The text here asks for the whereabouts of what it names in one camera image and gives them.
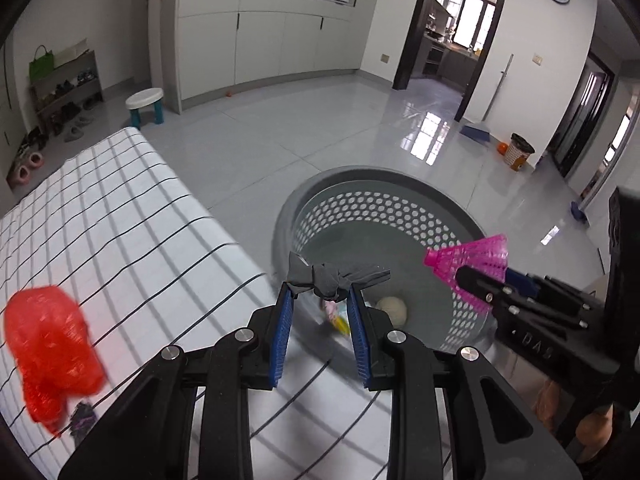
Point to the white round stool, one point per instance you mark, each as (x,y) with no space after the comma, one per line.
(145,97)

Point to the red plastic bag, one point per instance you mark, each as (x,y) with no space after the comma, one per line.
(50,340)

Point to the pair of grey slippers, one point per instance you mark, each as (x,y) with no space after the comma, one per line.
(77,130)

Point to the grey shoe rack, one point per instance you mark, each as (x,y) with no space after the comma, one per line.
(65,95)

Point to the beige fluffy ball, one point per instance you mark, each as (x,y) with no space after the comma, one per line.
(393,312)

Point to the white sideboard cabinet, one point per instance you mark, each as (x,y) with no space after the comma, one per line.
(260,40)

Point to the pink plastic shuttlecock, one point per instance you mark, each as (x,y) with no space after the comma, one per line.
(475,255)

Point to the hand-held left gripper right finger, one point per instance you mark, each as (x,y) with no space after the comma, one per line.
(359,340)

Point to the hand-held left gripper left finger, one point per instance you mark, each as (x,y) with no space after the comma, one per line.
(282,340)

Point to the purple crumpled wrapper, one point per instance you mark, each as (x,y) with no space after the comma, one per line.
(82,420)

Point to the grey cloth bow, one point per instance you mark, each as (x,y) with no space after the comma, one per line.
(325,280)

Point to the pink fluffy slipper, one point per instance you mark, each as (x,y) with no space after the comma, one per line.
(17,176)
(34,161)

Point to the blue dustpan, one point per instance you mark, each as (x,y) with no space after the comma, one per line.
(475,132)

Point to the grey perforated basket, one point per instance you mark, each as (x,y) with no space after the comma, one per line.
(360,210)

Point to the person's right hand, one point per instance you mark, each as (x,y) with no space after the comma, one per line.
(595,430)

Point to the green handbag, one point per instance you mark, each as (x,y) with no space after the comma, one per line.
(41,66)

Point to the white cardboard box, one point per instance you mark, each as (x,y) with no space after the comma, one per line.
(70,56)

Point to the woven waste bin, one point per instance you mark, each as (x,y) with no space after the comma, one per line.
(520,152)

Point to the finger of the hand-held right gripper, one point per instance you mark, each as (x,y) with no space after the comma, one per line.
(495,295)
(522,282)

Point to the yellow plastic lid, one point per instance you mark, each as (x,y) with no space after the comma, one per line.
(343,324)

